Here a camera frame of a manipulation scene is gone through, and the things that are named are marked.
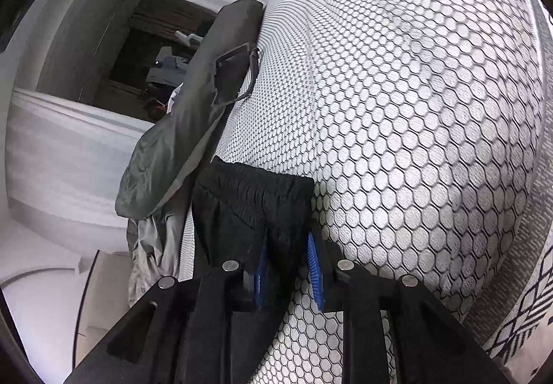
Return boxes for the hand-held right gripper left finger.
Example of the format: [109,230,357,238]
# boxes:
[65,233,277,384]

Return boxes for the black pants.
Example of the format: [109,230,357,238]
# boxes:
[192,156,315,324]

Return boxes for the light grey duvet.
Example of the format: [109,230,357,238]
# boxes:
[126,207,188,307]

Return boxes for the striped white bedding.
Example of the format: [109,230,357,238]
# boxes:
[166,84,184,112]

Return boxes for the hanging clothes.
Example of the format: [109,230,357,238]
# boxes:
[147,56,191,84]

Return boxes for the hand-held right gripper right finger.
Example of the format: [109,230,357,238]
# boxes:
[306,228,510,384]

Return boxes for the beige padded headboard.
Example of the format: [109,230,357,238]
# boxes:
[73,250,143,372]

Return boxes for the dark grey strap loop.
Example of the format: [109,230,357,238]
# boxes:
[211,45,261,108]

